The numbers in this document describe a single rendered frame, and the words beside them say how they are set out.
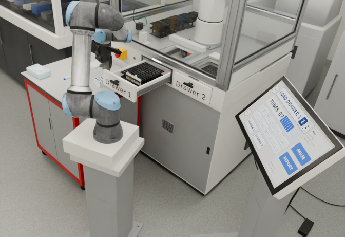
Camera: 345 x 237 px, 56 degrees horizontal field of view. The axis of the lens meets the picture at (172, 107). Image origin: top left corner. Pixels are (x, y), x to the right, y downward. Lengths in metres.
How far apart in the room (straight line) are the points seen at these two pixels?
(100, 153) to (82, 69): 0.40
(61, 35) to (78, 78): 1.12
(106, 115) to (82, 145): 0.19
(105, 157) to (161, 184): 1.07
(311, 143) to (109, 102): 0.87
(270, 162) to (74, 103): 0.90
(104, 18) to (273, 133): 0.90
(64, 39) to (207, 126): 1.30
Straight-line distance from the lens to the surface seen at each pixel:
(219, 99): 1.95
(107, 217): 1.98
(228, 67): 1.84
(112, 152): 1.57
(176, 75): 2.07
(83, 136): 1.68
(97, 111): 1.54
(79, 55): 1.56
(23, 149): 2.99
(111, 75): 2.03
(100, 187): 1.81
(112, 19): 1.55
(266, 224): 1.79
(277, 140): 1.43
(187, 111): 2.15
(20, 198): 2.61
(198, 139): 2.20
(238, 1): 1.72
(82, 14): 1.55
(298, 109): 1.46
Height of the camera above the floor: 1.89
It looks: 34 degrees down
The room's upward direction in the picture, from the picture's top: 5 degrees clockwise
